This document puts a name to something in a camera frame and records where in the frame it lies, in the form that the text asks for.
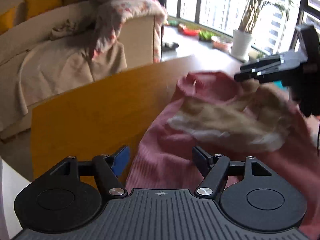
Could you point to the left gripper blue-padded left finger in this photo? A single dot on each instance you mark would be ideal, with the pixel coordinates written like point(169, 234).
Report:
point(107, 169)

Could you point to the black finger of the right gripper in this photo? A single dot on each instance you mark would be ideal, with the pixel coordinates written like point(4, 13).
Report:
point(263, 76)

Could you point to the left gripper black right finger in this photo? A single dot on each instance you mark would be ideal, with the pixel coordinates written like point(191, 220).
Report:
point(213, 168)

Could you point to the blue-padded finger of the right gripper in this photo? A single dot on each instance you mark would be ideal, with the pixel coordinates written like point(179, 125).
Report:
point(260, 62)

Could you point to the pink ribbed child's dress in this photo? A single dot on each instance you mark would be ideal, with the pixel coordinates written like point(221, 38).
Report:
point(211, 110)

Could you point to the white plant pot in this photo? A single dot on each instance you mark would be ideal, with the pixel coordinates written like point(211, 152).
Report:
point(241, 43)

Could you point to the small green plant tray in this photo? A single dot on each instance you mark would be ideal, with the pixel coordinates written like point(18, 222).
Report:
point(206, 36)

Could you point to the red plastic basin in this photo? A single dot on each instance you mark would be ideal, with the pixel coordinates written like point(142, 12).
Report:
point(190, 32)

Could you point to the beige covered sofa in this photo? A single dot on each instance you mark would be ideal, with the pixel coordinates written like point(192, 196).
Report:
point(35, 68)

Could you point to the crumpled beige cloth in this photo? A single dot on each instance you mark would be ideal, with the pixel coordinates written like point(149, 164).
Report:
point(68, 28)

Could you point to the floral pink blanket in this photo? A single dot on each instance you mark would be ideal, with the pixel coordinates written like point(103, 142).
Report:
point(113, 14)

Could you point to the yellow cushion middle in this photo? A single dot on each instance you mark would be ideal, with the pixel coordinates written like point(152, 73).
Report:
point(36, 7)

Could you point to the yellow cushion left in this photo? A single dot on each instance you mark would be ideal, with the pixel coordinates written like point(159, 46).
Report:
point(7, 20)

